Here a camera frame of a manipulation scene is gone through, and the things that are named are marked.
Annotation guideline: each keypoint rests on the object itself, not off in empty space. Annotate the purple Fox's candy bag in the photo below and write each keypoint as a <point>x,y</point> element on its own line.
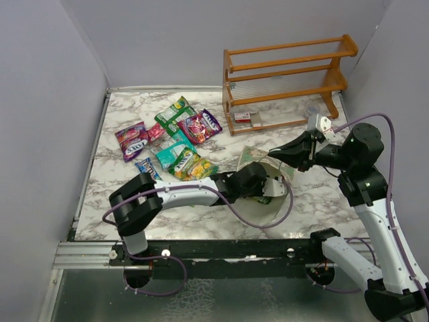
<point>132,140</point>

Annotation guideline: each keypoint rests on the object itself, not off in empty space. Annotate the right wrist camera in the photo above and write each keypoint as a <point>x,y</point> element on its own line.
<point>320,124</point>

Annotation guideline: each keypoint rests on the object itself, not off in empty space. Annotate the blue M&M's packet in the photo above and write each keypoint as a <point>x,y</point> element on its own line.
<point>146,166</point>

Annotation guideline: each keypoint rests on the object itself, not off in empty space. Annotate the green candy packet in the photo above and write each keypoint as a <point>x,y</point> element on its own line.
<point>178,111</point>

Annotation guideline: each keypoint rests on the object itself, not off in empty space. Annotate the teal tissue snack pack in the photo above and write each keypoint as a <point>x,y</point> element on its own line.
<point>168,150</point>

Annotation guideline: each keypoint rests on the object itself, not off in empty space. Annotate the red small snack packet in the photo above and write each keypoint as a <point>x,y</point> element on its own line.
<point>155,132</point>

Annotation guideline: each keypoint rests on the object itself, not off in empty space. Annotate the yellow green snack packet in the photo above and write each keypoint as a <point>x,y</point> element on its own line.
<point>189,165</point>

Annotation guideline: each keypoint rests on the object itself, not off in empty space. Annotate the green paper gift bag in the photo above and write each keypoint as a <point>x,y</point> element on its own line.
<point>277,199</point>

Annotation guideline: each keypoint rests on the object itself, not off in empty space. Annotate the wooden two-tier rack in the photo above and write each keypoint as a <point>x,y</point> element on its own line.
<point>285,71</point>

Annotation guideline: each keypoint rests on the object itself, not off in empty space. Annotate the red white small box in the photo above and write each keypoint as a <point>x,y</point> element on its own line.
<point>243,117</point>

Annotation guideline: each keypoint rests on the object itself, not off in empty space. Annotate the small clear jar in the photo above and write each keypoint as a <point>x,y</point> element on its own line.
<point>311,109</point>

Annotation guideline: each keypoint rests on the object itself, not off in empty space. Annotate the purple chocolate bar wrapper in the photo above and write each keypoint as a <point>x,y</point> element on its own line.
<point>200,127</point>

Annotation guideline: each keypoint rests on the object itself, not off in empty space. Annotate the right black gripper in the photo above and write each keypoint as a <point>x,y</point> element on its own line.
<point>299,152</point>

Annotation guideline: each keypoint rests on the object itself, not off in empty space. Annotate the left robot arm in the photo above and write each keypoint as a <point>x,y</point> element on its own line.
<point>136,203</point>

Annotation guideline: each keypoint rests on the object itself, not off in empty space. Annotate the grey metal bracket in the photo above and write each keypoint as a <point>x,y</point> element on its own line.
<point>256,120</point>

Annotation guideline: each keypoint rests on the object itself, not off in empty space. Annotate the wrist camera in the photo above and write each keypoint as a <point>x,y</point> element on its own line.
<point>275,187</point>
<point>320,124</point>

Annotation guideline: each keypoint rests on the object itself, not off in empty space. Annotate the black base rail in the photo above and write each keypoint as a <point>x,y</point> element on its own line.
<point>221,259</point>

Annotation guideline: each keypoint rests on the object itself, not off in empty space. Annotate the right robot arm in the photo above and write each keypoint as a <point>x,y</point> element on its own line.
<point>395,286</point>

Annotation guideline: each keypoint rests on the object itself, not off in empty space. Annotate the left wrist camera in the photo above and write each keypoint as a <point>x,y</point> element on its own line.
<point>275,187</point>

